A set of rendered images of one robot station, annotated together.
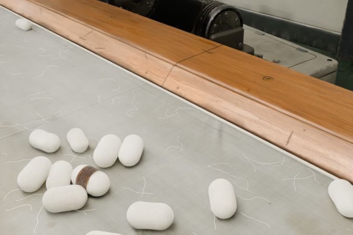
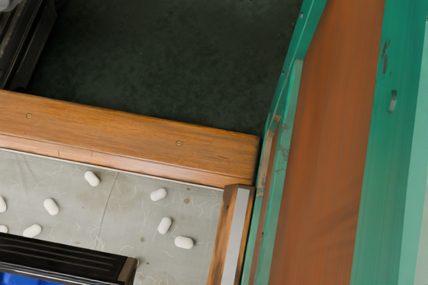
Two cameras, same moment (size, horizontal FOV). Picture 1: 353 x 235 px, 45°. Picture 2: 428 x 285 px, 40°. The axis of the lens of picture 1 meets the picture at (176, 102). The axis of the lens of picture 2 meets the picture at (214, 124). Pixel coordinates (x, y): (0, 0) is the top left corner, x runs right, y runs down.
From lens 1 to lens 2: 0.97 m
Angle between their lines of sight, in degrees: 49
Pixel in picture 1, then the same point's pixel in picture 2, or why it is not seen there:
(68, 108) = not seen: outside the picture
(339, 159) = (83, 156)
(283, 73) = (34, 104)
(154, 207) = (32, 230)
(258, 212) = (65, 201)
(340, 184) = (88, 177)
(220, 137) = (28, 165)
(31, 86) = not seen: outside the picture
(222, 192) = (51, 208)
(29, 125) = not seen: outside the picture
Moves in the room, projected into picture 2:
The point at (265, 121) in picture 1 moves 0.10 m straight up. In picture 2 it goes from (43, 148) to (28, 137)
